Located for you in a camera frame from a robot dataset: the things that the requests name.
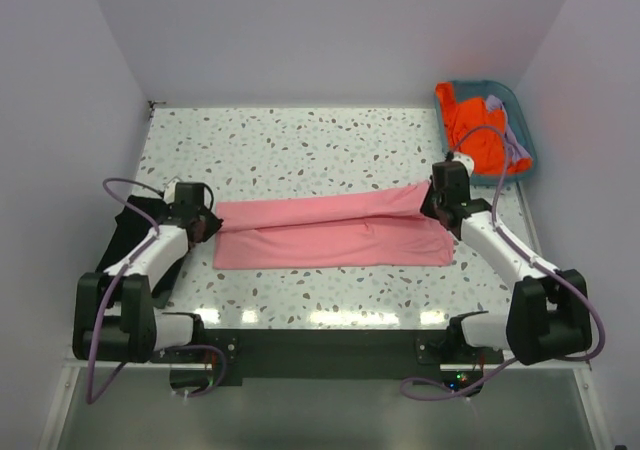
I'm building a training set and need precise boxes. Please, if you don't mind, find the orange t-shirt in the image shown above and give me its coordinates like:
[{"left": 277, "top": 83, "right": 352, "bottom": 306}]
[{"left": 435, "top": 82, "right": 534, "bottom": 177}]

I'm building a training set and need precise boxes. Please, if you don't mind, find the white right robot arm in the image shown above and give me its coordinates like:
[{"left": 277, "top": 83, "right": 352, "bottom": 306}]
[{"left": 420, "top": 160, "right": 595, "bottom": 365}]

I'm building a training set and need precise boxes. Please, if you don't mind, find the aluminium front rail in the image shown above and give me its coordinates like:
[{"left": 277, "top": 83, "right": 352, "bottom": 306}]
[{"left": 62, "top": 357, "right": 592, "bottom": 370}]

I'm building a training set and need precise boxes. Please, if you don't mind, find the lavender t-shirt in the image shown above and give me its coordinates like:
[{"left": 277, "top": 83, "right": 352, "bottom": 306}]
[{"left": 485, "top": 95, "right": 531, "bottom": 163}]

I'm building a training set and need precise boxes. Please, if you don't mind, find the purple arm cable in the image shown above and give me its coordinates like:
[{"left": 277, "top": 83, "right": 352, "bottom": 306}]
[
  {"left": 85, "top": 177, "right": 229, "bottom": 405},
  {"left": 399, "top": 124, "right": 609, "bottom": 401}
]

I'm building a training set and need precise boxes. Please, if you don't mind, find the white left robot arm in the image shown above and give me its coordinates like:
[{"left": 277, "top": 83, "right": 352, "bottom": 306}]
[{"left": 72, "top": 180, "right": 223, "bottom": 363}]

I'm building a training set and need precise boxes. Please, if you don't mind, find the folded black t-shirt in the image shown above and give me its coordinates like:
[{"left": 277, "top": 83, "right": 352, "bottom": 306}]
[{"left": 95, "top": 195, "right": 186, "bottom": 310}]

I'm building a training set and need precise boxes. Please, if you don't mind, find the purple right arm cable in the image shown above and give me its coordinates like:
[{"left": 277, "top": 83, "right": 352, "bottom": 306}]
[{"left": 399, "top": 124, "right": 609, "bottom": 401}]

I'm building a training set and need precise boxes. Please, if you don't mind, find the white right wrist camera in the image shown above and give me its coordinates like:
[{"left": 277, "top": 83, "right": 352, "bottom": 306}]
[{"left": 452, "top": 152, "right": 475, "bottom": 176}]

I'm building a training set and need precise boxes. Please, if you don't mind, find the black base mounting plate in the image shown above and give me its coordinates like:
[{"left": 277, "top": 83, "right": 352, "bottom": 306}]
[{"left": 167, "top": 327, "right": 504, "bottom": 391}]

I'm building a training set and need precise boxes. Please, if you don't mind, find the teal laundry basket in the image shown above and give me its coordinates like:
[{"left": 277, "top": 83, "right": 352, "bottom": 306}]
[{"left": 434, "top": 80, "right": 537, "bottom": 186}]

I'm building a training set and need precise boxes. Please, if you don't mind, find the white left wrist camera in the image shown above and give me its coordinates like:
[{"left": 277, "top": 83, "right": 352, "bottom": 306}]
[{"left": 163, "top": 179, "right": 180, "bottom": 204}]

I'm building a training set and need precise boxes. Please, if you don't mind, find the pink t-shirt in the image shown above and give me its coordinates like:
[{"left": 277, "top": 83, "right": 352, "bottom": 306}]
[{"left": 213, "top": 182, "right": 454, "bottom": 270}]

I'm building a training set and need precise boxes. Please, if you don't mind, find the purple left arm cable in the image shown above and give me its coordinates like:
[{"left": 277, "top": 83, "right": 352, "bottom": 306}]
[{"left": 85, "top": 177, "right": 229, "bottom": 405}]

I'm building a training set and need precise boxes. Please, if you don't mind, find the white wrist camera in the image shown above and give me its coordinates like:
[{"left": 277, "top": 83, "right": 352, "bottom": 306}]
[
  {"left": 163, "top": 179, "right": 180, "bottom": 204},
  {"left": 452, "top": 152, "right": 475, "bottom": 176}
]

